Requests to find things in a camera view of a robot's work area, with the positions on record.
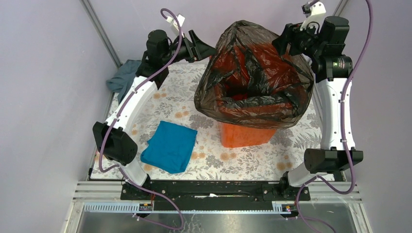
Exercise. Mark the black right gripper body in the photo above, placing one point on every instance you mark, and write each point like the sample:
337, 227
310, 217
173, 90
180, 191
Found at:
303, 41

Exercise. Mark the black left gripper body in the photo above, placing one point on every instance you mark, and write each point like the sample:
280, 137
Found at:
186, 52

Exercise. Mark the black plastic trash bag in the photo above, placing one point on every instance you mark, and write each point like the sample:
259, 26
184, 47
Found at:
247, 83

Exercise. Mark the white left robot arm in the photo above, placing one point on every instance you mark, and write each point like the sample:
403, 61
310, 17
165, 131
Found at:
112, 137

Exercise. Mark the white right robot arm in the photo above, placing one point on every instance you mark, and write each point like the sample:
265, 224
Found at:
332, 71

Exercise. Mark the orange plastic trash bin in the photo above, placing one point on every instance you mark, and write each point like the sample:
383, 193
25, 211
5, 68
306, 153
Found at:
235, 136

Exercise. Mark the floral patterned table mat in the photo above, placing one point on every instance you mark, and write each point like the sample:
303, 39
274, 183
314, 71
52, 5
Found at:
173, 102

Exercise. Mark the grey-blue crumpled cloth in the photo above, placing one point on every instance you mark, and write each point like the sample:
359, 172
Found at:
122, 80

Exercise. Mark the bright blue folded cloth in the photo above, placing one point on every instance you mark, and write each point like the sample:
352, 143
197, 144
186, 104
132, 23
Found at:
170, 148

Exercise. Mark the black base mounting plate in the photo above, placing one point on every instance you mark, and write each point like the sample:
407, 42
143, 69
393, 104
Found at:
214, 195

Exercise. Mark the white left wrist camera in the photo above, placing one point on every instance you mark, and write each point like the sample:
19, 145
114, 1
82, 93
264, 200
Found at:
174, 24

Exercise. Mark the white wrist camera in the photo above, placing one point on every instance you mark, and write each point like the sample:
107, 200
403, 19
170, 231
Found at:
174, 24
314, 12

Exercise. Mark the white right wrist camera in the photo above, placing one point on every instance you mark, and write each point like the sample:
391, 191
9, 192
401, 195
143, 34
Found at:
314, 12

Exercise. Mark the right aluminium corner post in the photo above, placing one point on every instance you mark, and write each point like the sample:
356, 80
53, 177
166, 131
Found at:
340, 7

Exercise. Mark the aluminium corner post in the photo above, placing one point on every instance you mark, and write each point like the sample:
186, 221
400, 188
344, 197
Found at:
87, 5
340, 7

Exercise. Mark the left aluminium corner post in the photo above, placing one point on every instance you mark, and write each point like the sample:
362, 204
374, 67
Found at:
87, 5

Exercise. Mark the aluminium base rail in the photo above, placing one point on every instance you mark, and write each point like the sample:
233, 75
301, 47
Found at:
97, 207

